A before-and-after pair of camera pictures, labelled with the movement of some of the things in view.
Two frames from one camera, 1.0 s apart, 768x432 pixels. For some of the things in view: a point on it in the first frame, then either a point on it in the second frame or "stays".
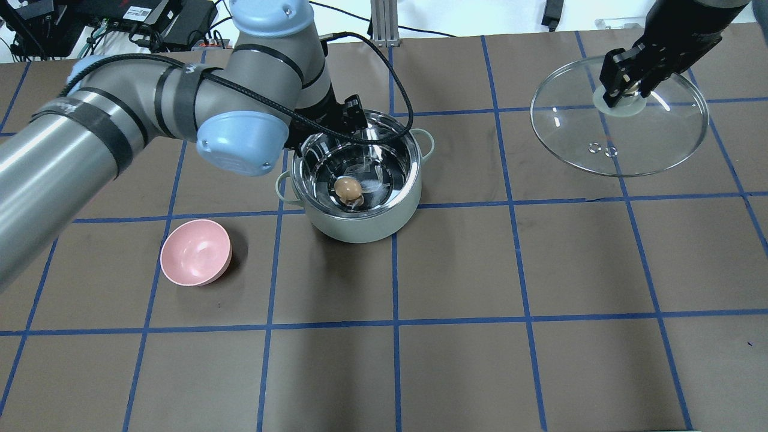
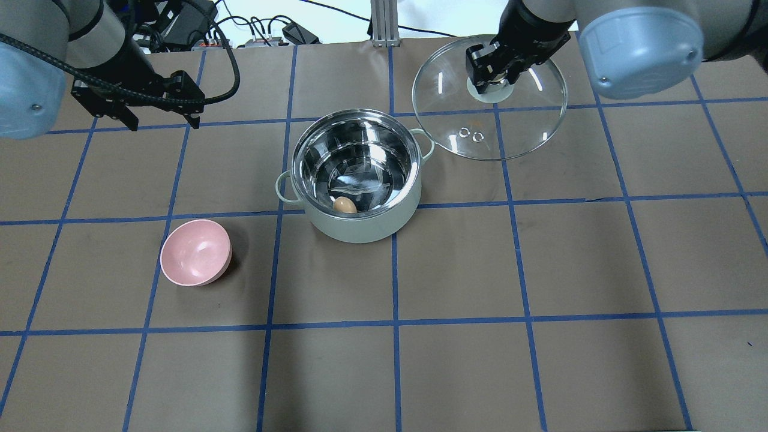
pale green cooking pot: x=389 y=171 stays
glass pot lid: x=638 y=136 -> x=501 y=123
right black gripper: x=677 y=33 -> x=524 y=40
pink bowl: x=195 y=252 stays
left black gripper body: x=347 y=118 -> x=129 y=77
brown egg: x=347 y=188 -> x=344 y=204
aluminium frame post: x=384 y=23 stays
